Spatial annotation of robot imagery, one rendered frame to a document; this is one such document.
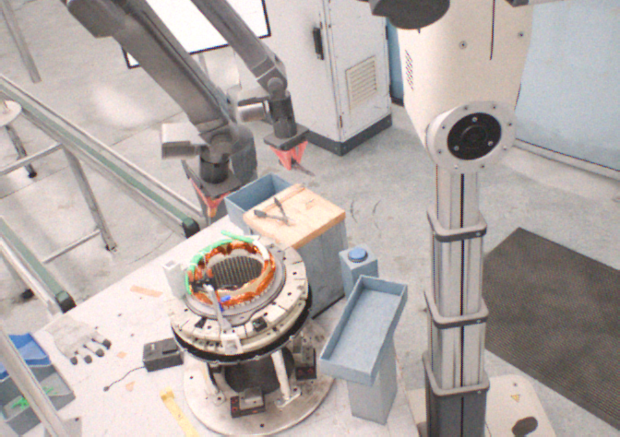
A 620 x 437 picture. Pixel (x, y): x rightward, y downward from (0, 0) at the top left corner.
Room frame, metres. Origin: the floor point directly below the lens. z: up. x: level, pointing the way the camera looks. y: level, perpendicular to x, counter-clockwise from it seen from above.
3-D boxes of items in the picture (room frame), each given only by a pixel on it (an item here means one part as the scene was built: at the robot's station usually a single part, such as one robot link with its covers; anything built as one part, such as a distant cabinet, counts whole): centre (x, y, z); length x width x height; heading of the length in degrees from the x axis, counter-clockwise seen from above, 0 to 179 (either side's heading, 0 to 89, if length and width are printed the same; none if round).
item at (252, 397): (0.89, 0.21, 0.83); 0.05 x 0.04 x 0.02; 93
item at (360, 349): (0.85, -0.07, 0.92); 0.25 x 0.11 x 0.28; 151
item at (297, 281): (1.00, 0.19, 1.09); 0.32 x 0.32 x 0.01
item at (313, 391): (1.00, 0.19, 0.80); 0.39 x 0.39 x 0.01
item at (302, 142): (1.30, 0.03, 1.23); 0.07 x 0.07 x 0.09; 35
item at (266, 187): (1.39, 0.13, 0.92); 0.17 x 0.11 x 0.28; 124
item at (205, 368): (0.94, 0.30, 0.91); 0.02 x 0.02 x 0.21
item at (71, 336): (1.22, 0.71, 0.79); 0.24 x 0.12 x 0.02; 36
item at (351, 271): (1.09, -0.09, 0.91); 0.07 x 0.07 x 0.25; 16
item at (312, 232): (1.26, 0.05, 1.05); 0.20 x 0.19 x 0.02; 34
